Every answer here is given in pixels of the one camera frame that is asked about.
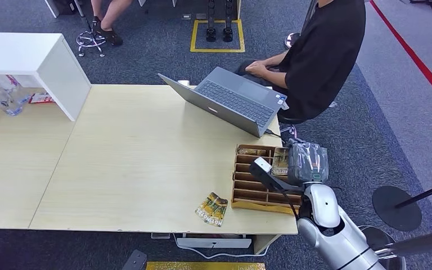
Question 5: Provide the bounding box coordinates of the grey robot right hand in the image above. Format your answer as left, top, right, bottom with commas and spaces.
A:
286, 138, 330, 187

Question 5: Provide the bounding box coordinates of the yellow green printed card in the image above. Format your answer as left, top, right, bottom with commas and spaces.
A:
237, 147, 267, 156
271, 147, 290, 177

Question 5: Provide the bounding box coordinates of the wooden card organizer box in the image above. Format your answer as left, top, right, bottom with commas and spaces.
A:
231, 144, 303, 216

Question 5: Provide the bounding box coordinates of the person's hand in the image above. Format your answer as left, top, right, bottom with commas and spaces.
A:
244, 60, 277, 79

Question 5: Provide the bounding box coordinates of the person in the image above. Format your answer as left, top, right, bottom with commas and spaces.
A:
90, 0, 133, 48
233, 0, 367, 122

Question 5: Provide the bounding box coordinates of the yellow printed card sleeve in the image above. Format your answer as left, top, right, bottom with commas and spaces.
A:
195, 192, 228, 228

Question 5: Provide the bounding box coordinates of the office chair chrome base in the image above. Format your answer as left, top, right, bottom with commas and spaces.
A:
278, 123, 298, 142

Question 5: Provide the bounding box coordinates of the grey open laptop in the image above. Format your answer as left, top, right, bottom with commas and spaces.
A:
157, 66, 288, 138

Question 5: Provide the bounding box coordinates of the black round stand base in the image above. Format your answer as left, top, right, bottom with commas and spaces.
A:
372, 185, 423, 232

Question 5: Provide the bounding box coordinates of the black stand pole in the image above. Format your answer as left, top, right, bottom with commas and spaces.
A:
394, 178, 432, 209

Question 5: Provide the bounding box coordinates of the white device under desk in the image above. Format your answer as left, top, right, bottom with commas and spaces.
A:
175, 236, 253, 250

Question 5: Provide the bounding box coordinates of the grey metal pole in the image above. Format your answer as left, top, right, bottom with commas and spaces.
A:
374, 228, 432, 260

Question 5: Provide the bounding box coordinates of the gold floor plate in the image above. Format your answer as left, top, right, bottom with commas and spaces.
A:
145, 262, 266, 270

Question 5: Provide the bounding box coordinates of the red floor tape line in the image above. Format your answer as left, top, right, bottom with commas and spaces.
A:
368, 0, 432, 115

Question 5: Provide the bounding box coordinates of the black robot feet stand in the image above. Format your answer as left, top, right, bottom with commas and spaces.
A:
205, 0, 236, 43

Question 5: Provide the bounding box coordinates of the grey floor pedal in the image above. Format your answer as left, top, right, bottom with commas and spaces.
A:
121, 249, 148, 270

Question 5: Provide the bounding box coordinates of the chrome stool base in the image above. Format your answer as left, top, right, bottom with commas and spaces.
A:
75, 30, 107, 58

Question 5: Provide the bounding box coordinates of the red white flat package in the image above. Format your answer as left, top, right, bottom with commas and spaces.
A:
28, 92, 55, 105

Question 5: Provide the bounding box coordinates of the black bag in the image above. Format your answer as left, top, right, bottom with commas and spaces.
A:
53, 0, 78, 16

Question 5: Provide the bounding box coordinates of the white desk shelf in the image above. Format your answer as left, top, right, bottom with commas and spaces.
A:
0, 31, 92, 122

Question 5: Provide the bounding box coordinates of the black laptop charger cable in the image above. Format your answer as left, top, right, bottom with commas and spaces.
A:
263, 129, 287, 144

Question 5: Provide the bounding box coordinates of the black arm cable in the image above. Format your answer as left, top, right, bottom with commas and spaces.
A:
272, 178, 303, 221

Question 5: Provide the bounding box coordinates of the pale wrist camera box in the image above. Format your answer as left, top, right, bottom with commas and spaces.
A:
249, 156, 307, 195

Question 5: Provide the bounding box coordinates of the white cable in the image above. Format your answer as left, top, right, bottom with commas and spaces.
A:
173, 233, 273, 260

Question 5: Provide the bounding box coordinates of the yellow floor tape frame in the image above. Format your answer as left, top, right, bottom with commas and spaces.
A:
190, 19, 246, 53

